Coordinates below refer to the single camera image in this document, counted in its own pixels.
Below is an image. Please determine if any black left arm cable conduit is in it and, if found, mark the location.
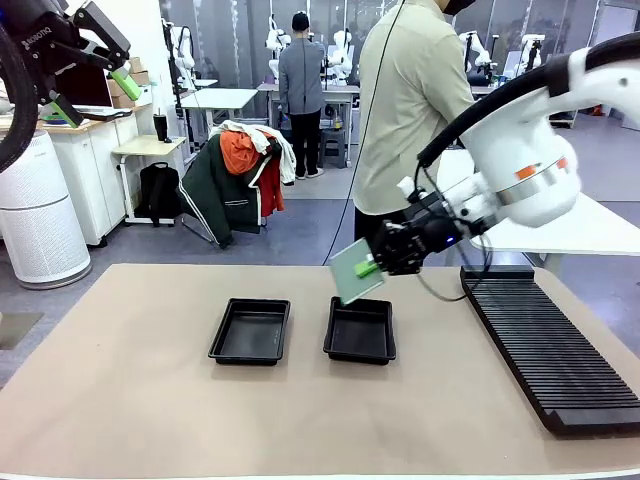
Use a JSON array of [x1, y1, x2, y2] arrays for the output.
[[0, 24, 40, 174]]

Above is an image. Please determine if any white air purifier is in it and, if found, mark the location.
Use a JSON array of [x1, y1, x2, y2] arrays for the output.
[[0, 128, 93, 291]]

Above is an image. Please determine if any black slotted board rack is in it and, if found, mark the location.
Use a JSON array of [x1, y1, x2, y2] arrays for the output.
[[459, 264, 640, 436]]

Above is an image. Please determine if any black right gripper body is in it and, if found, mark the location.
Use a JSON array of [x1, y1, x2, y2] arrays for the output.
[[371, 196, 482, 278]]

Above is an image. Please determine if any green circuit board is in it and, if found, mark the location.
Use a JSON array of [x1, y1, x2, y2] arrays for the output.
[[328, 237, 387, 307]]

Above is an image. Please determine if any red garment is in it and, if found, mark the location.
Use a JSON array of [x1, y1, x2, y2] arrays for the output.
[[257, 154, 286, 219]]

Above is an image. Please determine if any small beige side table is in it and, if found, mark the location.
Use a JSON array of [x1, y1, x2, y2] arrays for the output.
[[111, 134, 188, 227]]

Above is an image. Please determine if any orange garment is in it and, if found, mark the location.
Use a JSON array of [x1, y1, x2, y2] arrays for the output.
[[219, 130, 262, 176]]

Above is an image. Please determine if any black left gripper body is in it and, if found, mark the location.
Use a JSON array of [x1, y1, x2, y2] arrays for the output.
[[0, 0, 82, 102]]

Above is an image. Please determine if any person in grey jacket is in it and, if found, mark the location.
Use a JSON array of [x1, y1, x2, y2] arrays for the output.
[[277, 10, 327, 181]]

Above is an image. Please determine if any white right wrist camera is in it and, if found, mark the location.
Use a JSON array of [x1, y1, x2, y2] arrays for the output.
[[397, 175, 427, 202]]

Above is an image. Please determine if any white work table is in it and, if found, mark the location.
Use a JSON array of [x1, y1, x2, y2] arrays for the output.
[[179, 88, 259, 144]]

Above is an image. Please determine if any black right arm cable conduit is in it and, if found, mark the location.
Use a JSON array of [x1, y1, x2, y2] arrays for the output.
[[416, 32, 640, 169]]

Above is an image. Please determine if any white wood-topped desk cabinet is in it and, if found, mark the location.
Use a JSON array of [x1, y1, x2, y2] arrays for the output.
[[35, 102, 154, 247]]

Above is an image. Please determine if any black ESD tray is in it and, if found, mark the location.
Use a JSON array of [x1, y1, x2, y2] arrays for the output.
[[322, 295, 398, 365], [207, 298, 292, 367]]

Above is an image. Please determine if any dark laptop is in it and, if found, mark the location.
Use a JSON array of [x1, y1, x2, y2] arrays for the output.
[[74, 105, 134, 122]]

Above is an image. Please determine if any person in beige shirt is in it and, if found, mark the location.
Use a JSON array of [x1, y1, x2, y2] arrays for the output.
[[352, 0, 477, 266]]

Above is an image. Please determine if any black computer monitor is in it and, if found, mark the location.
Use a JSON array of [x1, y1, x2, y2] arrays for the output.
[[53, 63, 114, 109]]

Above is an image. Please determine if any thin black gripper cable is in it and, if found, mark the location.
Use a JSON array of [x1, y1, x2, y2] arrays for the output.
[[413, 164, 495, 303]]

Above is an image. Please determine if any dark green jacket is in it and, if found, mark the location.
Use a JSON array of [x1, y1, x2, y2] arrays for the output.
[[178, 132, 269, 250]]

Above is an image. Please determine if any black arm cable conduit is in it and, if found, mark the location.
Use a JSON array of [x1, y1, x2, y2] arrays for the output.
[[416, 32, 640, 169], [0, 24, 40, 174]]

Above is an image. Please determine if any white garment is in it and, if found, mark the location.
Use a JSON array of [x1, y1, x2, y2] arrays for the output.
[[212, 119, 298, 187]]

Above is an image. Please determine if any black backpack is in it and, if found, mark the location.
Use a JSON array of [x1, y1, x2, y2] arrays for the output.
[[138, 162, 182, 228]]

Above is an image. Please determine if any thin black hanging cable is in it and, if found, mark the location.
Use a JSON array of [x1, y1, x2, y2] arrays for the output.
[[328, 0, 405, 266]]

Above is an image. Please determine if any grey plastic stool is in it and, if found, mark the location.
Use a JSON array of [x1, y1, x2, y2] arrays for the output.
[[319, 128, 348, 170]]

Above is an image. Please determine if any white robot workbench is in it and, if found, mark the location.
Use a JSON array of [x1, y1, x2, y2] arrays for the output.
[[257, 82, 362, 132]]

